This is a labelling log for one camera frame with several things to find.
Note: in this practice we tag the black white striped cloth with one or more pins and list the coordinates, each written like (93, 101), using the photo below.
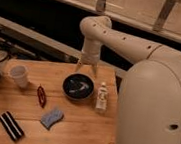
(11, 126)

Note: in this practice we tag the white plastic cup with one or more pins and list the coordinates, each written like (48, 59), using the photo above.
(20, 76)

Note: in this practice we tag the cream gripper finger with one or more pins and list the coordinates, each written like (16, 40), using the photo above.
(94, 70)
(79, 65)

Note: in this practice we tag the small clear bottle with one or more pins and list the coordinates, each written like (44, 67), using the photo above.
(101, 99)

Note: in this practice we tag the dark ceramic bowl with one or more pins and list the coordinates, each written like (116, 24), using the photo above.
(78, 87)

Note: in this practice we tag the blue sponge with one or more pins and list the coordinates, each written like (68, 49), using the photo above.
(51, 118)

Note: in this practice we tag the dark red pepper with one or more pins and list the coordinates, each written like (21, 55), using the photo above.
(41, 96)

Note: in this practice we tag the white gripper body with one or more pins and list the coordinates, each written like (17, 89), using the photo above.
(91, 51)

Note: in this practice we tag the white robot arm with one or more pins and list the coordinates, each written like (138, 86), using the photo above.
(150, 92)

